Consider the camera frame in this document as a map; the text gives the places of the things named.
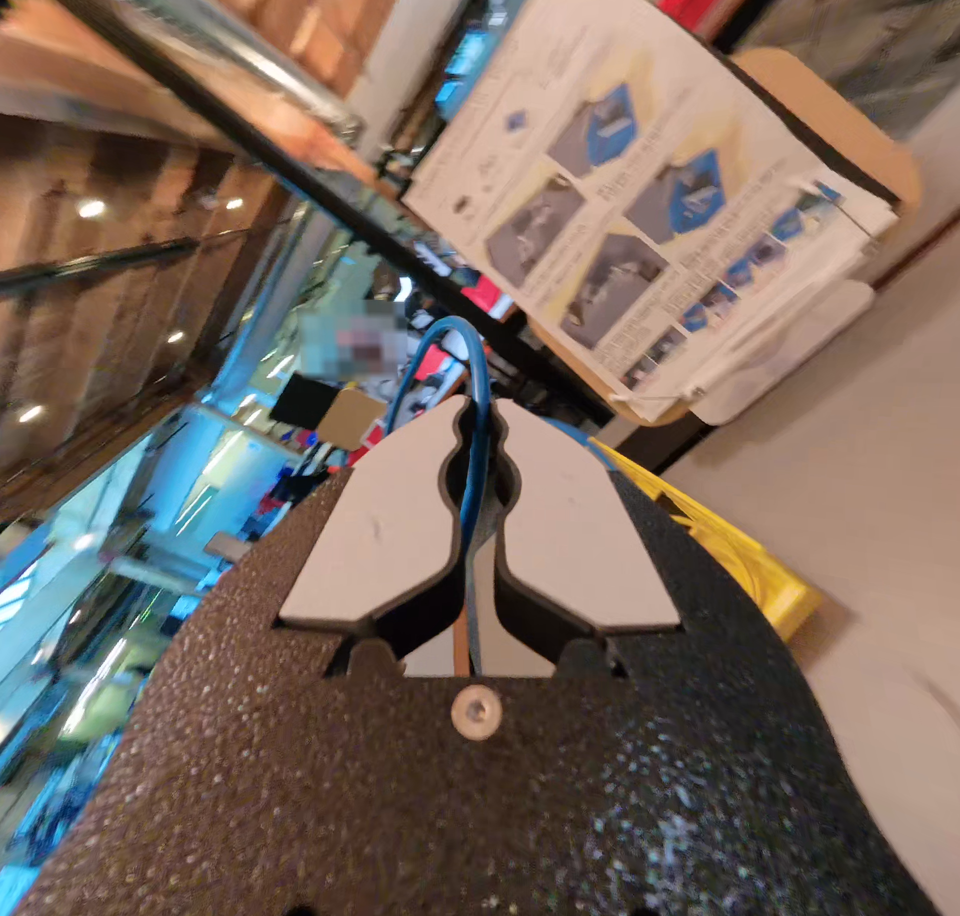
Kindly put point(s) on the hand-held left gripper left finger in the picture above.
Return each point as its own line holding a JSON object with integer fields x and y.
{"x": 375, "y": 541}

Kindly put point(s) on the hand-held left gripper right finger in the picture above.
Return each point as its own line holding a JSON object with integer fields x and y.
{"x": 585, "y": 549}

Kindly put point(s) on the yellow plastic bin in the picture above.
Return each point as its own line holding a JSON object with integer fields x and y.
{"x": 750, "y": 571}

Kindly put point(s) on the printed instruction sheet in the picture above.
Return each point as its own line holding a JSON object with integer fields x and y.
{"x": 600, "y": 256}

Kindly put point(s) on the wooden clipboard stand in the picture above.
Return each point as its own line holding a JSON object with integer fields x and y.
{"x": 840, "y": 129}

